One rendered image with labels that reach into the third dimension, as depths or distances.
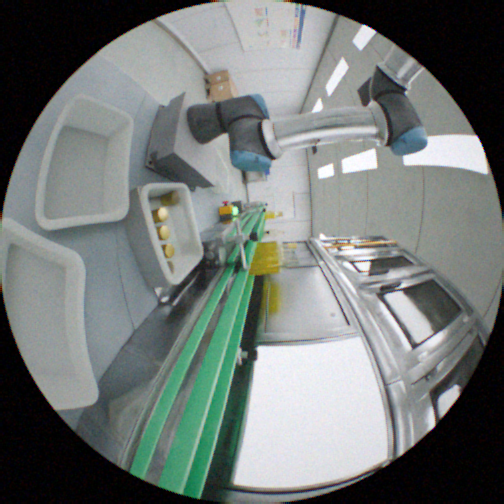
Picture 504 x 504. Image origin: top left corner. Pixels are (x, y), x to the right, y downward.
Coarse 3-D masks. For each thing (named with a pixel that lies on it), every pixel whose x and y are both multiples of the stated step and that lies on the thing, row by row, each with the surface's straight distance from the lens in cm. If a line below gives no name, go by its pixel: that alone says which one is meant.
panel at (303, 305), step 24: (312, 264) 82; (264, 288) 65; (288, 288) 65; (312, 288) 66; (336, 288) 66; (264, 312) 54; (288, 312) 55; (312, 312) 55; (336, 312) 57; (264, 336) 48; (288, 336) 48; (312, 336) 48; (336, 336) 50; (360, 336) 52; (384, 408) 46; (240, 432) 40; (240, 456) 41; (336, 480) 45
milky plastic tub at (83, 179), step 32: (64, 128) 39; (96, 128) 40; (128, 128) 37; (64, 160) 36; (96, 160) 38; (128, 160) 33; (64, 192) 34; (96, 192) 36; (128, 192) 31; (64, 224) 25
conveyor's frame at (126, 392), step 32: (224, 224) 68; (192, 288) 42; (160, 320) 37; (192, 320) 34; (128, 352) 36; (160, 352) 31; (128, 384) 32; (160, 384) 29; (96, 416) 36; (128, 416) 30; (96, 448) 37; (128, 448) 31
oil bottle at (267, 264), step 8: (264, 256) 59; (272, 256) 58; (280, 256) 58; (256, 264) 55; (264, 264) 55; (272, 264) 55; (280, 264) 55; (248, 272) 57; (256, 272) 57; (264, 272) 56; (272, 272) 56; (280, 272) 56
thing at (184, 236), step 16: (144, 192) 31; (160, 192) 39; (144, 208) 30; (176, 208) 45; (192, 208) 43; (160, 224) 43; (176, 224) 46; (192, 224) 44; (176, 240) 47; (192, 240) 45; (160, 256) 31; (176, 256) 46; (192, 256) 45; (176, 272) 38
